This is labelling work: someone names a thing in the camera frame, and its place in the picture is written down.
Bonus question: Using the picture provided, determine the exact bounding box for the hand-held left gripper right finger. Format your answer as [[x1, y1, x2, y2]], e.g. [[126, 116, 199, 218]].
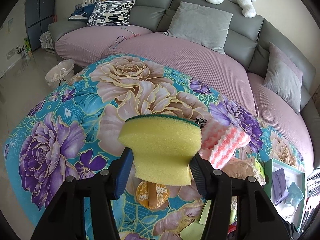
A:
[[189, 152, 288, 240]]

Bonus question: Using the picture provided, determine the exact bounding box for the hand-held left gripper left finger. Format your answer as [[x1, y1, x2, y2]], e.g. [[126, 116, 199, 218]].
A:
[[30, 147, 134, 240]]

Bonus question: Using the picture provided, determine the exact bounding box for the orange round pad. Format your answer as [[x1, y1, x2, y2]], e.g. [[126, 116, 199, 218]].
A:
[[135, 180, 168, 207]]

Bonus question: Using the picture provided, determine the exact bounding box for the pink white striped cloth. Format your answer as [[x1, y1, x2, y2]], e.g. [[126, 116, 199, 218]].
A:
[[201, 120, 252, 170]]

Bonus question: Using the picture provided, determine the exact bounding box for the yellow green sponge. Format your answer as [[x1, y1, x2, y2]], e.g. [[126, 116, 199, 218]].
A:
[[118, 114, 202, 187]]

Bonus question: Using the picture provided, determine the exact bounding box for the leopard print scrunchie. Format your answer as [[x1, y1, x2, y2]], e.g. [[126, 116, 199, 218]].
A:
[[194, 117, 208, 128]]

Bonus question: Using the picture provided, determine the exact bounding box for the green storage box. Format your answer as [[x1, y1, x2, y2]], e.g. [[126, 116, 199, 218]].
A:
[[264, 158, 307, 235]]

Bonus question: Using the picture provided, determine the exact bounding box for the light green sheet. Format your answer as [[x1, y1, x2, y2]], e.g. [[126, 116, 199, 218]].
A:
[[197, 200, 213, 227]]

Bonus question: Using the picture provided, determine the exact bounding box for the pink floral scrunchie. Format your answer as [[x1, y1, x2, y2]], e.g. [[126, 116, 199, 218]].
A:
[[224, 158, 265, 185]]

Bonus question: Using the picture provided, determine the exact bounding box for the floral printed blanket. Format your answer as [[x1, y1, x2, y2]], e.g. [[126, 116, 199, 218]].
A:
[[2, 55, 307, 240]]

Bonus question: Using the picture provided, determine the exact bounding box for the purple packet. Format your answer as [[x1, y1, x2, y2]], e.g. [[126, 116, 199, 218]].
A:
[[271, 168, 289, 205]]

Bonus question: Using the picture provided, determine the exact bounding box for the pink seat cover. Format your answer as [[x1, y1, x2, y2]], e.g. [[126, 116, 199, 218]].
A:
[[246, 72, 315, 173], [101, 31, 259, 117], [54, 24, 153, 68]]

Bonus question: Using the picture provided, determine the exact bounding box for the teal cloth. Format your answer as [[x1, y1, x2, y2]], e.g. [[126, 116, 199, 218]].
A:
[[285, 181, 304, 205]]

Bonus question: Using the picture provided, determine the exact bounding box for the white wastebasket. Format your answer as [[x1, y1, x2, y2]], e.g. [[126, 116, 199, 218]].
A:
[[45, 60, 75, 88]]

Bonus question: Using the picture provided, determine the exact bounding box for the grey pink throw pillow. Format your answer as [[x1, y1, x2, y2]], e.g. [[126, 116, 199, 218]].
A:
[[262, 42, 303, 114]]

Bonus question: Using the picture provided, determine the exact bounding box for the large grey throw pillow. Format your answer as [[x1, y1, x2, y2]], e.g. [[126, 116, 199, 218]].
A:
[[164, 1, 233, 55]]

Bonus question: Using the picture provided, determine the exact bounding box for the grey sofa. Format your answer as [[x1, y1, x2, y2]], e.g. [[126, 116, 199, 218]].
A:
[[47, 0, 317, 117]]

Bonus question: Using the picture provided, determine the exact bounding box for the lace covered side table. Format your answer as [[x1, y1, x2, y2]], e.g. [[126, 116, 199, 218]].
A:
[[39, 31, 54, 48]]

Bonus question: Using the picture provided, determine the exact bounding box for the black white patterned pillow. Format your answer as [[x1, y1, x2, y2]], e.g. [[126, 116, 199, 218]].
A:
[[87, 0, 137, 27]]

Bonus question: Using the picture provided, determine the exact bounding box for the blue clothing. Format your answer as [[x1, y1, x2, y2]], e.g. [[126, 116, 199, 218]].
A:
[[68, 4, 97, 21]]

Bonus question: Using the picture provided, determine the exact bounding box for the grey refrigerator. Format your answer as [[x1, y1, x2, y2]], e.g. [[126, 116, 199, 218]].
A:
[[24, 0, 57, 53]]

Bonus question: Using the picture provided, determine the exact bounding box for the thin cable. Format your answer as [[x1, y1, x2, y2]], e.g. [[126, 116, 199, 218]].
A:
[[111, 27, 140, 49]]

